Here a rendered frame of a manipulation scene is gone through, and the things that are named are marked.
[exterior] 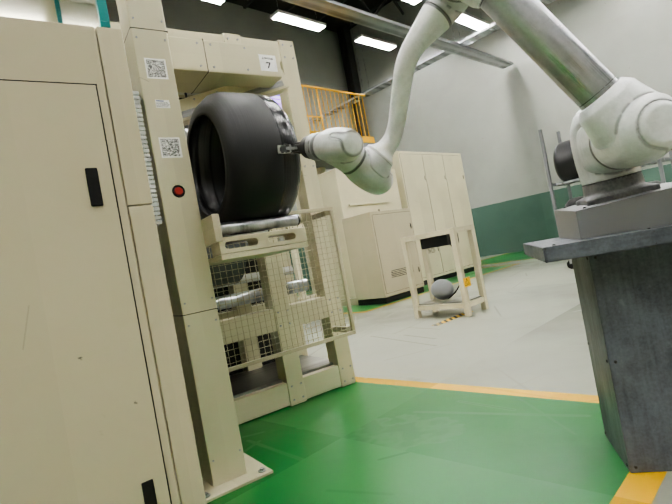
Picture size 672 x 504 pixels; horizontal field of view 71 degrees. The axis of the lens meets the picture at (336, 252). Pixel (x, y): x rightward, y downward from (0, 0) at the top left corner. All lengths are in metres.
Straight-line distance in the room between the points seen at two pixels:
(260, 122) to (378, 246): 4.72
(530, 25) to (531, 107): 12.10
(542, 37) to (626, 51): 11.60
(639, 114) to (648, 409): 0.77
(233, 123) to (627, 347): 1.41
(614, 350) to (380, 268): 5.03
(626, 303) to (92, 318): 1.29
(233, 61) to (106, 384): 1.70
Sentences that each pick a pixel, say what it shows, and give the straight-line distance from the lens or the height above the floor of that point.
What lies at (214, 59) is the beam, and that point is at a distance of 2.35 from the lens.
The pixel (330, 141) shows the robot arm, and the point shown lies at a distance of 1.41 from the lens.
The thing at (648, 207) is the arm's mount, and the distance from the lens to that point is 1.45.
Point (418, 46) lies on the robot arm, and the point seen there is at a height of 1.28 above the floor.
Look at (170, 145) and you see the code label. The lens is 1.84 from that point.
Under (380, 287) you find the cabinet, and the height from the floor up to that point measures 0.22.
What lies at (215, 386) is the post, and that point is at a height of 0.35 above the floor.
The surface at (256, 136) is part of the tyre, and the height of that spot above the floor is 1.20.
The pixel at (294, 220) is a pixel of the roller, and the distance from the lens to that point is 1.87.
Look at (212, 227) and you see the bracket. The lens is 1.70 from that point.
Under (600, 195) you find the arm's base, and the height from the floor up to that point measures 0.76.
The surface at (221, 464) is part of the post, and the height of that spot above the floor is 0.08.
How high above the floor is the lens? 0.72
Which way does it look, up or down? 1 degrees up
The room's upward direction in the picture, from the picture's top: 11 degrees counter-clockwise
